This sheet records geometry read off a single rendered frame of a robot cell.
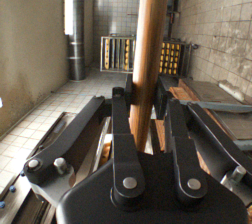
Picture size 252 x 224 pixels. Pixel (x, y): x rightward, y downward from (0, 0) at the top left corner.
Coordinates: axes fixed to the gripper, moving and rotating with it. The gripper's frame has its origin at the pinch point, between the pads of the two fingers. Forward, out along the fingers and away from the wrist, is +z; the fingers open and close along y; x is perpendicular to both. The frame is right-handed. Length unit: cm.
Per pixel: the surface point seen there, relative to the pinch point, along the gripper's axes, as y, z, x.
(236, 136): 67, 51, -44
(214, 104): 64, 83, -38
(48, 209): -50, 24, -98
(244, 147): 60, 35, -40
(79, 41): -114, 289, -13
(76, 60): -120, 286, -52
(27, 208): -67, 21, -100
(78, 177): -39, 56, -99
